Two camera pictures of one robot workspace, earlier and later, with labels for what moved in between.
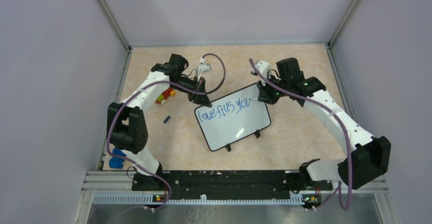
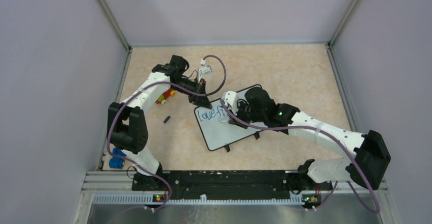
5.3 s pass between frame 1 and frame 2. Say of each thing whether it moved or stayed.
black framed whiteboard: stayed
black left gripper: stayed
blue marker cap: stayed
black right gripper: moved
